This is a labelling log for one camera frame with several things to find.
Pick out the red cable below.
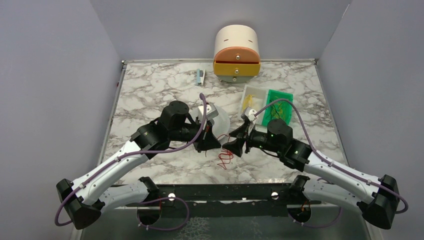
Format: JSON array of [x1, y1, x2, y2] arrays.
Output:
[[204, 133, 237, 170]]

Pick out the white plastic cable spool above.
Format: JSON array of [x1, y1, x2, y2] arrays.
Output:
[[190, 106, 230, 138]]

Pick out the white plastic bin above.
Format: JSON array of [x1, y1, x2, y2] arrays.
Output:
[[238, 84, 269, 115]]

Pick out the green plastic bin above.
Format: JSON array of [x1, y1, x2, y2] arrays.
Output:
[[261, 89, 293, 127]]

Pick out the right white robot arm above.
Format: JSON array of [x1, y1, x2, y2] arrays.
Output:
[[222, 119, 400, 230]]

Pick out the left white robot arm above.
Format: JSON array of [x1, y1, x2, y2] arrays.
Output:
[[56, 100, 230, 230]]

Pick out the small teal white clip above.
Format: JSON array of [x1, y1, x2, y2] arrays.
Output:
[[196, 68, 206, 86]]

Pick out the cream mini drawer cabinet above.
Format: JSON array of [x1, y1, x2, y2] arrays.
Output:
[[212, 24, 261, 84]]

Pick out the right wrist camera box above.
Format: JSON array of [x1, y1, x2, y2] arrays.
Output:
[[240, 106, 257, 125]]

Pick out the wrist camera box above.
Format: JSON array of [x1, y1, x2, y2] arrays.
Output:
[[197, 103, 219, 122], [240, 106, 257, 125]]

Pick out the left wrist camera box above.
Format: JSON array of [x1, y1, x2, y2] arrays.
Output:
[[197, 103, 219, 122]]

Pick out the yellow cable in white bin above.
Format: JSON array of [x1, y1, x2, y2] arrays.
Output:
[[242, 94, 257, 112]]

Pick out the yellow and black cables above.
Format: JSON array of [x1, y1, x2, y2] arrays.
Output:
[[267, 99, 291, 122]]

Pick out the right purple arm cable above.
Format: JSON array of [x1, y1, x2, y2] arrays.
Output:
[[254, 98, 410, 215]]

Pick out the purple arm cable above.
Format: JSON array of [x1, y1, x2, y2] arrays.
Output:
[[54, 93, 208, 227], [254, 98, 410, 215]]

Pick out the aluminium table frame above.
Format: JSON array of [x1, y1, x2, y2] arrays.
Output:
[[69, 59, 375, 240]]

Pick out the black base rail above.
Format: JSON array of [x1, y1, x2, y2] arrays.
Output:
[[126, 175, 310, 218]]

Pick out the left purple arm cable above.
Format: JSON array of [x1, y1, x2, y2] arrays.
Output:
[[54, 93, 208, 227]]

